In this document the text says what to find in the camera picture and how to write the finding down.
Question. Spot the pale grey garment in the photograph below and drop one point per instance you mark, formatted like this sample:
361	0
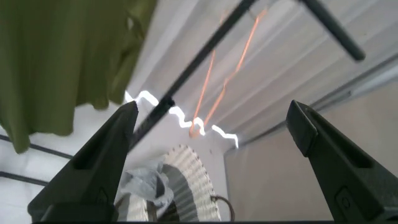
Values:
140	186

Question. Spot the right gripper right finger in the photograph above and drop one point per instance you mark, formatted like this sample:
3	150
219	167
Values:
357	186

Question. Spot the white laundry basket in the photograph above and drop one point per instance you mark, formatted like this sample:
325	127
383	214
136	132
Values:
192	174

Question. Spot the green shirt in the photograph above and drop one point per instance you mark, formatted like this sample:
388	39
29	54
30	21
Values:
46	62

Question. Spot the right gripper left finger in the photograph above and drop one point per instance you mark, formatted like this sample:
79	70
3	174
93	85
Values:
90	180

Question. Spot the pink clothes hanger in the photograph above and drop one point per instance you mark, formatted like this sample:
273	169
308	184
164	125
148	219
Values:
245	49

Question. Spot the black clothes rack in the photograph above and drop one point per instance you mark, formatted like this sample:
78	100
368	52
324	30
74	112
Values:
192	67

